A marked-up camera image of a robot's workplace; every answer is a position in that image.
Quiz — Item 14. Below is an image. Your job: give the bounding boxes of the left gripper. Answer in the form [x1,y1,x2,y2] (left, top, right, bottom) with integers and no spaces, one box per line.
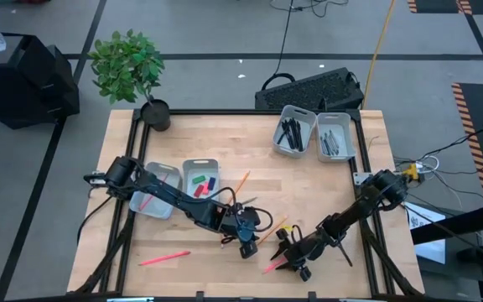
[218,204,262,260]

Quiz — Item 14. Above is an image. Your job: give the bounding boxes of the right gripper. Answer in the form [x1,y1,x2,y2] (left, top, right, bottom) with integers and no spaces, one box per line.
[270,228,329,283]

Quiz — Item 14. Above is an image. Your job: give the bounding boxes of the orange pencil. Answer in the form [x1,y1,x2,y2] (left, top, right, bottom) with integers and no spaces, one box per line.
[227,169,252,205]
[257,216,289,246]

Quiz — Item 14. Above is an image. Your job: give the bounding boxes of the grey plastic bin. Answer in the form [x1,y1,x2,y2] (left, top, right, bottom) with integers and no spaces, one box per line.
[128,161,183,221]
[315,112,357,164]
[271,104,318,159]
[181,158,221,202]

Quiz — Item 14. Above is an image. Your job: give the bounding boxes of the white paper box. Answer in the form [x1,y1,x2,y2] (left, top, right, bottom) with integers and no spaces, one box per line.
[403,200,448,265]

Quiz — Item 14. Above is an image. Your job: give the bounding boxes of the black keyboard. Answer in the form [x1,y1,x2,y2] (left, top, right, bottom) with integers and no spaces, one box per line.
[254,66,366,112]

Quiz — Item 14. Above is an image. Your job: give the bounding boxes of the black stand beam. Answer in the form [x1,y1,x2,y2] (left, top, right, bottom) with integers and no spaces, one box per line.
[411,203,483,245]

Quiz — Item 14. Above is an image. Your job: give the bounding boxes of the green potted plant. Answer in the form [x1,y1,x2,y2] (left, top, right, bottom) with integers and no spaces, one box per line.
[86,28,172,133]

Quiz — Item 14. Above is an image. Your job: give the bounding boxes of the black stacked boxes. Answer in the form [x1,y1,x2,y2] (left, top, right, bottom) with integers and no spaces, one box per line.
[0,29,81,130]

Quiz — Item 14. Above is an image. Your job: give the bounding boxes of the black table frame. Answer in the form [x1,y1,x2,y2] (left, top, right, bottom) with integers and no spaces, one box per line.
[67,107,425,299]

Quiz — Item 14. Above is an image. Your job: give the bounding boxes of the white cable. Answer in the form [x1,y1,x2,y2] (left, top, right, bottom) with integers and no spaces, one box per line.
[415,154,440,173]

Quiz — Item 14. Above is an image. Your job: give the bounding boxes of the black hanging cable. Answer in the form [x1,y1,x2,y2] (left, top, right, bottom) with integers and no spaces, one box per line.
[273,0,296,79]

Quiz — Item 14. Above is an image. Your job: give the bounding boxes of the yellow cable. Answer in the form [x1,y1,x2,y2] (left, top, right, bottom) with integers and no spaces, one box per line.
[361,0,397,109]

